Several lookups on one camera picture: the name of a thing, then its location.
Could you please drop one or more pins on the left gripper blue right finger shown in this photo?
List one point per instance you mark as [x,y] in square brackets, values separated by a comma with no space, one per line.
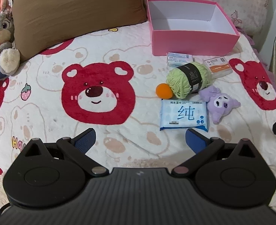
[196,141]

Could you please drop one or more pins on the brown pillow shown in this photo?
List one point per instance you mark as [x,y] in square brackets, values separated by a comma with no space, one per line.
[40,24]

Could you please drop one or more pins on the orange makeup sponge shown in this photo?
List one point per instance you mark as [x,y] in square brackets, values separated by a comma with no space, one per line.
[164,91]

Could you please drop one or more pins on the pink cardboard box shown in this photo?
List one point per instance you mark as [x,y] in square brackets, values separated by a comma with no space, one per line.
[196,27]

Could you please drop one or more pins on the bear pattern bed blanket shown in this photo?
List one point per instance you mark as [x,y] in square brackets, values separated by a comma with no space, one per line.
[107,80]

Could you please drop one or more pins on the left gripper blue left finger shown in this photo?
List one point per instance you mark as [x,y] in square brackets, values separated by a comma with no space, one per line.
[77,145]

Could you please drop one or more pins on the orange white floss box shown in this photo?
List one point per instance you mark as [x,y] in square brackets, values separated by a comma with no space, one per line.
[218,66]

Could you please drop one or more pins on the blue wet wipes pack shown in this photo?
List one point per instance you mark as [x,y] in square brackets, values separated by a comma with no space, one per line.
[183,114]

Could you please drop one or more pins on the grey bunny plush toy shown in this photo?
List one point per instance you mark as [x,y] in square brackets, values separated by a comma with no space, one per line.
[9,56]

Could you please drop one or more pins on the purple plush toy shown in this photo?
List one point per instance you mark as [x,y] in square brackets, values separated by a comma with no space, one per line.
[218,104]

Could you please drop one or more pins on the white blue tissue pack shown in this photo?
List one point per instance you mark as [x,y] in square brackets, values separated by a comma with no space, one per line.
[178,59]

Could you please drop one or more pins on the green yarn ball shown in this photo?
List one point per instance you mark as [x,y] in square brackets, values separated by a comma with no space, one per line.
[188,79]

